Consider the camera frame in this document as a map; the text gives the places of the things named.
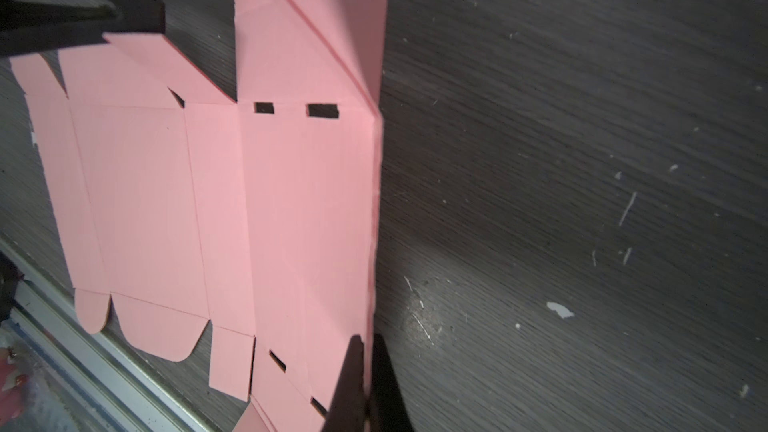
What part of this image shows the pink paper box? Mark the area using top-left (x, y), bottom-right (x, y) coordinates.
top-left (7, 0), bottom-right (387, 431)

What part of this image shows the pink small toy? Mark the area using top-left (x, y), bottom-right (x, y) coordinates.
top-left (1, 347), bottom-right (28, 426)

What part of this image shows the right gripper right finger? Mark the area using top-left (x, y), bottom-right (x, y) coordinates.
top-left (368, 334), bottom-right (414, 432)

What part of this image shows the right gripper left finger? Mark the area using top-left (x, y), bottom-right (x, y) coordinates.
top-left (321, 335), bottom-right (365, 432)

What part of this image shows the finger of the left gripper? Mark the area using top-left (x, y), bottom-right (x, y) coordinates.
top-left (1, 0), bottom-right (166, 57)

